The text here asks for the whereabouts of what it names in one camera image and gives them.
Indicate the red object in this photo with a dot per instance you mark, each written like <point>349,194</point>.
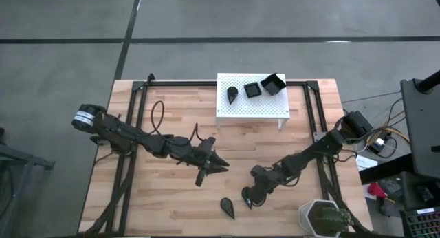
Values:
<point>376,190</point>

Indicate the dark grey monitor panel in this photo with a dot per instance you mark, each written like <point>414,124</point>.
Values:
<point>423,135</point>

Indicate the black table frame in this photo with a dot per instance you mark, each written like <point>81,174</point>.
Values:
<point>172,83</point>

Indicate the small black square plate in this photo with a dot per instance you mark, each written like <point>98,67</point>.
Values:
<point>253,90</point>

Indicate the white paper sheet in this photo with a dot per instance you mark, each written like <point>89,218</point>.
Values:
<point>364,162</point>

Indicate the white perforated metal shelf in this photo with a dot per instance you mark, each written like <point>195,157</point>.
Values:
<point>254,109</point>

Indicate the black teardrop plate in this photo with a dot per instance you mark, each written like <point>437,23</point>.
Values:
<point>227,207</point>
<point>245,198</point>
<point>232,93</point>

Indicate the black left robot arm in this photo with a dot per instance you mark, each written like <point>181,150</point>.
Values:
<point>130,135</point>

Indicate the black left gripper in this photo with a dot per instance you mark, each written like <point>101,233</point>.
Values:
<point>206,159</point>

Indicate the black desk bar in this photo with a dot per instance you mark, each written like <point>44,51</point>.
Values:
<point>385,171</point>

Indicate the black device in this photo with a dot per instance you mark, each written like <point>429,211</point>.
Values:
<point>417,191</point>

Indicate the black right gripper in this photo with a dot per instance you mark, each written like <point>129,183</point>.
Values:
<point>264,181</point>

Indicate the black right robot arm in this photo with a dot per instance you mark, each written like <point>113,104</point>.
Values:
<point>309,155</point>

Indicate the black round pole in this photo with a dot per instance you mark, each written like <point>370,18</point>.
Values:
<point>429,82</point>

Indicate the small electronics box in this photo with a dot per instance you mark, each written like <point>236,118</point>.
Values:
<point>378,145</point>

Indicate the backlit keyboard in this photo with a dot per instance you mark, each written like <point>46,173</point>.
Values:
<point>423,224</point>

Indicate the grey metal stand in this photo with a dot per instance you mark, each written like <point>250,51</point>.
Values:
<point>27,160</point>

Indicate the white hexagonal plant pot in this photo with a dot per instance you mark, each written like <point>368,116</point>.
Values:
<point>304,214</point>

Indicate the green cactus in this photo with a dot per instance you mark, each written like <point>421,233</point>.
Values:
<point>330,219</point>

